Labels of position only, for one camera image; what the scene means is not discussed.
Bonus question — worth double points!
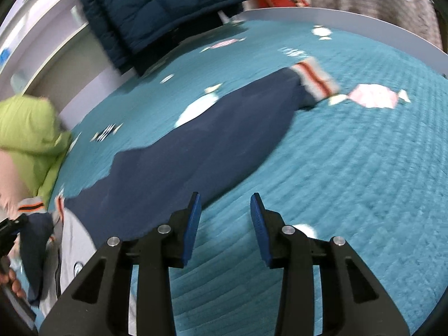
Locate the grey navy baseball jacket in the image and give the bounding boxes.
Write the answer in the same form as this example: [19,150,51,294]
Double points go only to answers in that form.
[20,57,339,312]

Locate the person's left hand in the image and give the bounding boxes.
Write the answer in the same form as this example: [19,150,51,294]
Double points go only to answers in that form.
[0,269,27,299]

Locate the pink folded duvet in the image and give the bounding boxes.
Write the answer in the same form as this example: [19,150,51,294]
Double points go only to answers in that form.
[0,150,31,220]

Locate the green folded duvet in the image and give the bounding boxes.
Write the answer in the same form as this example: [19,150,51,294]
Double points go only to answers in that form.
[1,95,71,206]

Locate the teal quilted bed cover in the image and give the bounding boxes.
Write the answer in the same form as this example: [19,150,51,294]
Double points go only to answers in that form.
[54,21,447,335]

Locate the yellow navy puffer jacket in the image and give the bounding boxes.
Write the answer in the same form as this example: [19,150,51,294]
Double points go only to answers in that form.
[80,0,246,75]

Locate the pink patterned covered stool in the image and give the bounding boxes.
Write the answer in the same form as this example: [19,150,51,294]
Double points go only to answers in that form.
[309,0,444,50]

